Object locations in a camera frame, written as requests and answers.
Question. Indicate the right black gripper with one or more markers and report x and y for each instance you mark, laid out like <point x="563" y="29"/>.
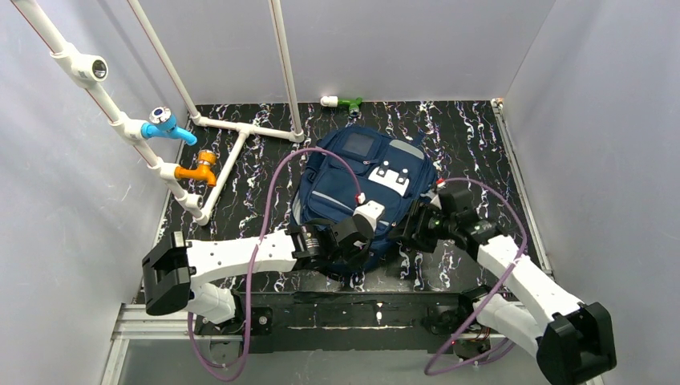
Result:
<point x="406" y="230"/>

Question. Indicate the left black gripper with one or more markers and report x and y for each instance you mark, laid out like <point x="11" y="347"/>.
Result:
<point x="360" y="244"/>

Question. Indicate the navy blue backpack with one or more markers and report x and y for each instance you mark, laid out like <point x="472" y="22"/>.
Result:
<point x="392" y="172"/>

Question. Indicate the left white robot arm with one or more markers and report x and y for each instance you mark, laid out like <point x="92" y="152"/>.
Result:
<point x="179" y="274"/>

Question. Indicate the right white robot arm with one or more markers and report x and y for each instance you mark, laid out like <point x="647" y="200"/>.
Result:
<point x="571" y="341"/>

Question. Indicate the green white pipe fitting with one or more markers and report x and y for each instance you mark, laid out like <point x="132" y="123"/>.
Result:
<point x="352" y="105"/>

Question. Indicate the orange plastic tap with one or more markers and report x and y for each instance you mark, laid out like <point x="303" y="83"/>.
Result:
<point x="202" y="172"/>

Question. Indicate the blue plastic tap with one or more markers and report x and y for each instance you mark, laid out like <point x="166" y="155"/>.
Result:
<point x="162" y="123"/>

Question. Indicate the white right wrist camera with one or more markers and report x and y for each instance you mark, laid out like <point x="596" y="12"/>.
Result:
<point x="436" y="188"/>

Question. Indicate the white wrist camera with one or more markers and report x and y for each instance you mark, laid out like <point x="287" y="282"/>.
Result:
<point x="436" y="188"/>
<point x="369" y="210"/>

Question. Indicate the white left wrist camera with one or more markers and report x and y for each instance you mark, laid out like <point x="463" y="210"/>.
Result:
<point x="369" y="210"/>

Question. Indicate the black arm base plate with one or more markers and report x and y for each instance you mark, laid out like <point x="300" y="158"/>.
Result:
<point x="357" y="321"/>

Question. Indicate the aluminium rail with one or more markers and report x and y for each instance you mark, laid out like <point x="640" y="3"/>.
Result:
<point x="157" y="350"/>

